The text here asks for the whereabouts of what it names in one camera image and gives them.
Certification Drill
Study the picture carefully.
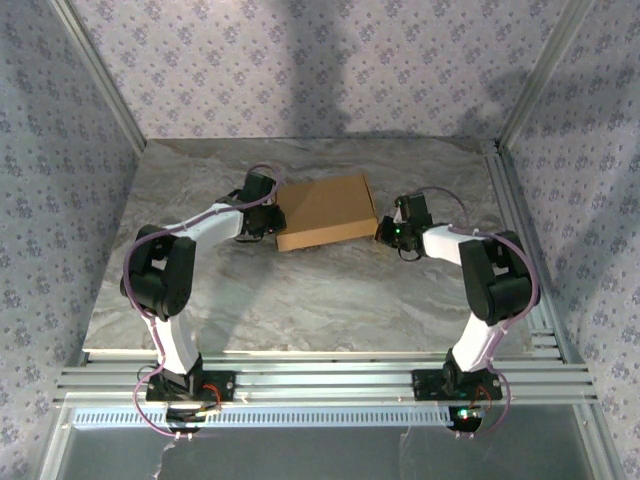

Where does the aluminium front rail frame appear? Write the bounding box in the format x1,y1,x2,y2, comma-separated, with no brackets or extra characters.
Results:
54,351,599,405

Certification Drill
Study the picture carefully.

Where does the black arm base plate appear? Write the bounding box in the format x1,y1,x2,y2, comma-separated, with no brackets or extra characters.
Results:
145,370,237,402
410,369,503,401

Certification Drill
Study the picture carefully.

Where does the brown cardboard paper box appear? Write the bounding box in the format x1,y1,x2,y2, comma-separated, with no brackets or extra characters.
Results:
274,172,380,253

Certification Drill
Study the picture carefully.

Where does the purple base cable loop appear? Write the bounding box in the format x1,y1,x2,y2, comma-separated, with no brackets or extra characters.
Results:
457,369,511,440
132,367,179,437

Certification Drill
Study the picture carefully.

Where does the aluminium side rail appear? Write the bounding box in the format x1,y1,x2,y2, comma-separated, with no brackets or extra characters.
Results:
479,139,571,361

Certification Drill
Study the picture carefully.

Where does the black controller board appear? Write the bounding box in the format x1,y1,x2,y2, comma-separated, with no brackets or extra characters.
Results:
447,405,490,432
164,407,222,434

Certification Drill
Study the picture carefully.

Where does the grey slotted cable duct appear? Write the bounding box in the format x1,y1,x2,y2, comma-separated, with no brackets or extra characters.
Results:
73,405,469,429

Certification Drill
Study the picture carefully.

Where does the aluminium corner post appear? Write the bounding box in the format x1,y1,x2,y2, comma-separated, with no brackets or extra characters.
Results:
49,0,149,146
497,0,594,146

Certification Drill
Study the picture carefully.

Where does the aluminium lower frame leg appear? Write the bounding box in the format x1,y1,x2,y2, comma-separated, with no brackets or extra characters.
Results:
573,403,626,480
38,403,76,480

